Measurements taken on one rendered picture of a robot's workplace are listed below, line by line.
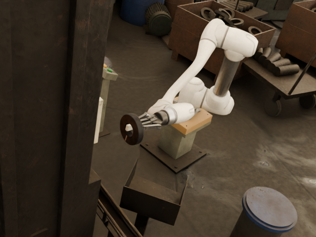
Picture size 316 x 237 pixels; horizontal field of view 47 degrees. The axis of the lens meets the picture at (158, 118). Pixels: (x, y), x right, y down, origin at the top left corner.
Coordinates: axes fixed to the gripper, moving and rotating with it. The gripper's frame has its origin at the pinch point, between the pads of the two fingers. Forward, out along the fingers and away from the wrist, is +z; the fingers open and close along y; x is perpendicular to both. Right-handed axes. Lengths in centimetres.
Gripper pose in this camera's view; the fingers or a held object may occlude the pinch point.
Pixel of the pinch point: (132, 126)
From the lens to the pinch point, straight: 175.6
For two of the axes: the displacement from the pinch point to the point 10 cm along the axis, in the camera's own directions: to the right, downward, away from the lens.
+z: -7.4, 2.1, -6.4
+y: -6.3, -5.5, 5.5
